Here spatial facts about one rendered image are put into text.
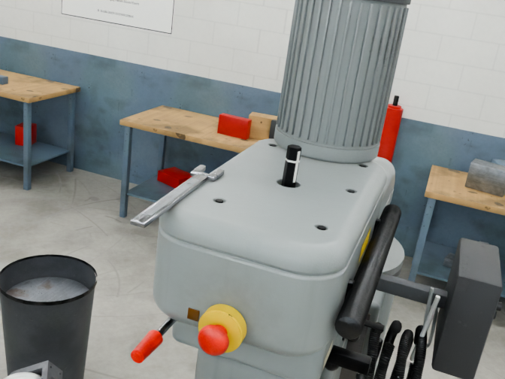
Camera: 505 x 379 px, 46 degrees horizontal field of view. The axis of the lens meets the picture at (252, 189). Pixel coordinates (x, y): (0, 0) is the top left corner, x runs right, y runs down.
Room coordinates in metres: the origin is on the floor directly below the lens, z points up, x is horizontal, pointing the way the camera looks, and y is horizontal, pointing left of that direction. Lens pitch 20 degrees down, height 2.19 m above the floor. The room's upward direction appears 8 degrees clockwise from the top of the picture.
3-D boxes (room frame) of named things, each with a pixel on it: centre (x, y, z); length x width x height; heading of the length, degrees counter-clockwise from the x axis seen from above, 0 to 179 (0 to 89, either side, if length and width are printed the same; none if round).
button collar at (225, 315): (0.65, 0.01, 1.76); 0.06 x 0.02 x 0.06; 73
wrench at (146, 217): (0.75, 0.10, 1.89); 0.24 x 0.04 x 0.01; 165
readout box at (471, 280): (1.06, -0.46, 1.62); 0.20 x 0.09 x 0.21; 163
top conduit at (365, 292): (0.86, -0.20, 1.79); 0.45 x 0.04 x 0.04; 163
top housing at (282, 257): (0.88, -0.06, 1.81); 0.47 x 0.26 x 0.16; 163
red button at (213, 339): (0.63, 0.02, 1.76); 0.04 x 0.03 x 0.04; 73
